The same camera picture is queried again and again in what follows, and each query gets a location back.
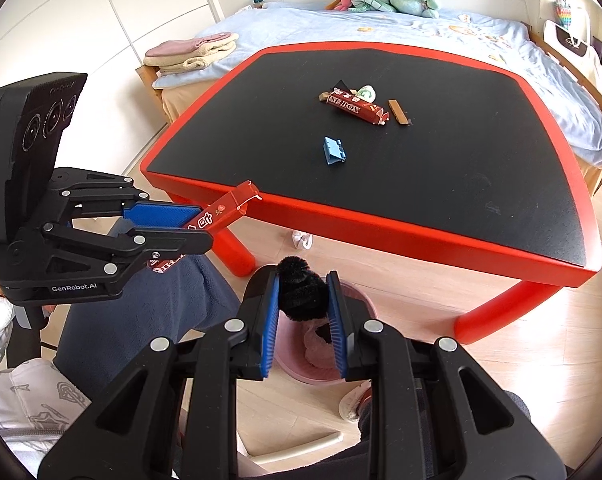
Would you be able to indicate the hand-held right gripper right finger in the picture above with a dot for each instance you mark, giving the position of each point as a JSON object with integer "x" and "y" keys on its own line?
{"x": 335, "y": 330}

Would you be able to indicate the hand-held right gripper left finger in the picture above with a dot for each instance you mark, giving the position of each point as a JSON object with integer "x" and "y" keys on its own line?
{"x": 272, "y": 330}

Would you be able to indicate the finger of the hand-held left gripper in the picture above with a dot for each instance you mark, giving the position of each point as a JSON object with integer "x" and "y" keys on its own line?
{"x": 181, "y": 242}
{"x": 156, "y": 215}

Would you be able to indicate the pink trash bin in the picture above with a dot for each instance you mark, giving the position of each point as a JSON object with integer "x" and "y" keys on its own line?
{"x": 301, "y": 367}

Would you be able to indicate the small red paper box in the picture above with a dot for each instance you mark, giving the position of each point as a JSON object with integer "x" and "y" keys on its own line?
{"x": 221, "y": 207}

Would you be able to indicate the black fuzzy pom-pom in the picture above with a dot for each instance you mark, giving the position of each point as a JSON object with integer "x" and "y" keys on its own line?
{"x": 301, "y": 285}

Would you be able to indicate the pink fluffy cloth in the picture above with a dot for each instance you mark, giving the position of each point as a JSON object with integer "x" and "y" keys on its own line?
{"x": 318, "y": 347}

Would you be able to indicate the white and pink slipper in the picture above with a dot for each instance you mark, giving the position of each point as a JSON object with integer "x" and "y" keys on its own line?
{"x": 356, "y": 402}

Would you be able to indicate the person's blue trouser leg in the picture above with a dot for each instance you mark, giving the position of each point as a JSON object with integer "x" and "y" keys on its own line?
{"x": 146, "y": 310}

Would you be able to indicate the crumpled white tissue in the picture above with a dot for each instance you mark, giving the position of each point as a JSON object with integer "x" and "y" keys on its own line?
{"x": 302, "y": 240}

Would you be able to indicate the white wardrobe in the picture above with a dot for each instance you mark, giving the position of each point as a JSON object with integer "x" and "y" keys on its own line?
{"x": 81, "y": 35}

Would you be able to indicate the folded cream towel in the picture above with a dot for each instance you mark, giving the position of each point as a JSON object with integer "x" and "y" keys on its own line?
{"x": 206, "y": 57}

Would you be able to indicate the folded pink towel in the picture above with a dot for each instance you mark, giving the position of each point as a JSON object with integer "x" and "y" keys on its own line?
{"x": 186, "y": 46}

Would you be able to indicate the blue binder clip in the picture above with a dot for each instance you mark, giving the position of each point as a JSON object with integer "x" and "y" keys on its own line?
{"x": 333, "y": 150}

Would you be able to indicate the red table with black top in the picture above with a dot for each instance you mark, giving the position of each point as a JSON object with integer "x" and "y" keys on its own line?
{"x": 456, "y": 160}

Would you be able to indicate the long dark red printed box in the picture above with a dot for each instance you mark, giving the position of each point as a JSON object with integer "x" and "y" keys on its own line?
{"x": 357, "y": 109}

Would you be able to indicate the person's white printed hoodie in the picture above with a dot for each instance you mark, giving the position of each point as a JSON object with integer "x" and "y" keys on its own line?
{"x": 26, "y": 400}

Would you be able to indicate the black wrapper piece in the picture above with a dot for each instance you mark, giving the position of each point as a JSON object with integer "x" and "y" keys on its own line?
{"x": 342, "y": 86}

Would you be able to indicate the small brown wooden block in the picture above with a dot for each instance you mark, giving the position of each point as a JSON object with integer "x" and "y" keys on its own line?
{"x": 397, "y": 111}

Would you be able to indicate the green and white crumpled wrapper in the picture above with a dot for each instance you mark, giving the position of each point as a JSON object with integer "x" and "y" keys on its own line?
{"x": 367, "y": 92}

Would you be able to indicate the bed with blue sheet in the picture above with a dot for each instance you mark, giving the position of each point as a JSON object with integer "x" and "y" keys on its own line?
{"x": 431, "y": 30}

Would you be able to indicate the white tote bag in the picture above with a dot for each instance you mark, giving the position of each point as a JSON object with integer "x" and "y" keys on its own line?
{"x": 573, "y": 42}

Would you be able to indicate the white stool frame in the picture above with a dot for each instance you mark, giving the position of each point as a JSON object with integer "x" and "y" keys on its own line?
{"x": 291, "y": 447}

